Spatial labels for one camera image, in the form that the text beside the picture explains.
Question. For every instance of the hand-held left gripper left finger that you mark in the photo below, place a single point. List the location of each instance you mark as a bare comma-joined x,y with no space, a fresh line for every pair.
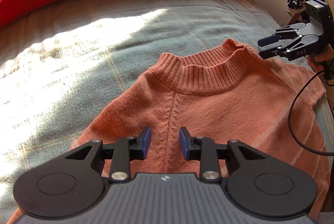
146,144

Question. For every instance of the orange knitted sweater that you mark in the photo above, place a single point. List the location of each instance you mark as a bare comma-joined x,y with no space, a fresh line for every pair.
208,98

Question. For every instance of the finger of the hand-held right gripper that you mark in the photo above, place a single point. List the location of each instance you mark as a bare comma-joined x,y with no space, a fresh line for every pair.
271,53
267,41

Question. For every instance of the person's right hand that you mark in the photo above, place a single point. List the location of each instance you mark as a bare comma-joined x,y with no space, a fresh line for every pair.
327,55

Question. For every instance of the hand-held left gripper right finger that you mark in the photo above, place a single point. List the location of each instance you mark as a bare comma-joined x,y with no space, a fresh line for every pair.
184,144

